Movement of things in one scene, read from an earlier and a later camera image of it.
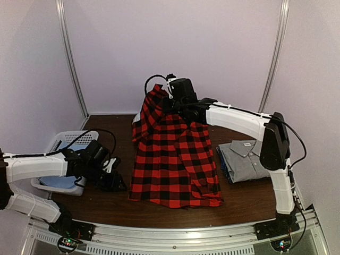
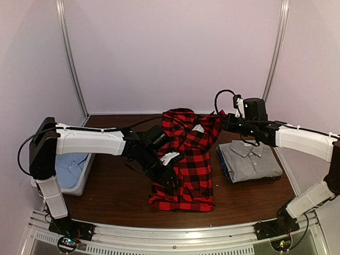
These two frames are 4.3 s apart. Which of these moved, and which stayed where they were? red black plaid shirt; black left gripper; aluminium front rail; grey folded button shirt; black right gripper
Moved: black right gripper; red black plaid shirt; black left gripper
Stayed: aluminium front rail; grey folded button shirt
